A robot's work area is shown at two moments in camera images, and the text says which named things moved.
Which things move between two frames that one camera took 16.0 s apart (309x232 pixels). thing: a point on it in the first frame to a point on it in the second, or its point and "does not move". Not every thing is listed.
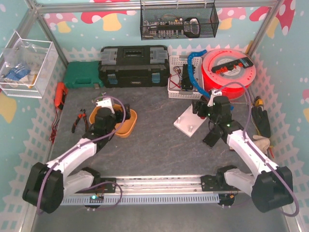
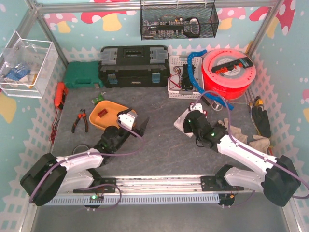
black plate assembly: x=186 y=83 does not move
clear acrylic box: x=25 y=66 does not move
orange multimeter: x=61 y=92 does not move
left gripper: x=119 y=113 to x=137 y=129
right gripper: x=200 y=108 to x=189 y=121
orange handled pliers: x=83 y=114 does not move
